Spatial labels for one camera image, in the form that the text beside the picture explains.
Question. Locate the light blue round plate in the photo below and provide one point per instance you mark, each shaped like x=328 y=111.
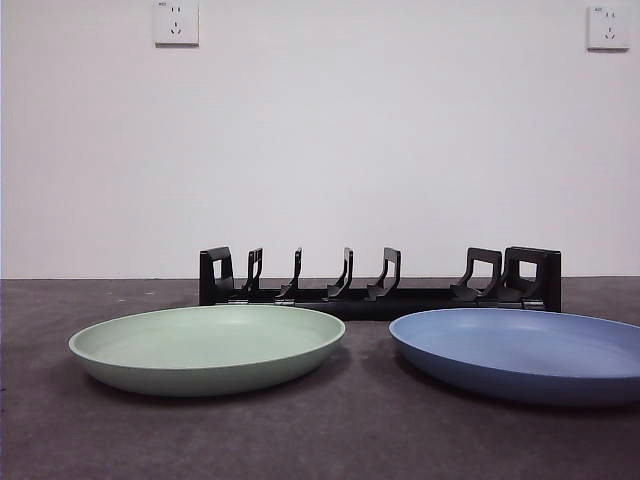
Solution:
x=500 y=350

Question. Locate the black plate rack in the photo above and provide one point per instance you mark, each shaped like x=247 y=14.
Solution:
x=380 y=307

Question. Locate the white wall socket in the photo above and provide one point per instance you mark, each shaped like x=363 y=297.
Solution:
x=176 y=25
x=607 y=30

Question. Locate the pale green round plate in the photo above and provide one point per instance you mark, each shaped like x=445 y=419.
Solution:
x=200 y=345

